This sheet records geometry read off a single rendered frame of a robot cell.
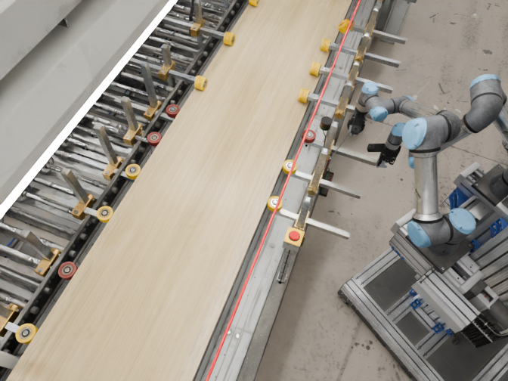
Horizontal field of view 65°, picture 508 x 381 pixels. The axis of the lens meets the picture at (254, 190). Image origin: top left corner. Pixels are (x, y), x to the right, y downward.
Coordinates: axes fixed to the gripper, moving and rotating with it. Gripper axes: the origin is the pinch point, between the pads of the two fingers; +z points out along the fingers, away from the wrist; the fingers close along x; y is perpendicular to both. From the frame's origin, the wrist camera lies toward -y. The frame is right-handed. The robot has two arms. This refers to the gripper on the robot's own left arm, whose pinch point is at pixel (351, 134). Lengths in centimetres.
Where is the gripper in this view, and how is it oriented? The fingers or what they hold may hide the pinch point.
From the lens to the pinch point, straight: 230.3
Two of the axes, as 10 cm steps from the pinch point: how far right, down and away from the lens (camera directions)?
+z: -0.4, 5.2, 8.5
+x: -9.3, -3.2, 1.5
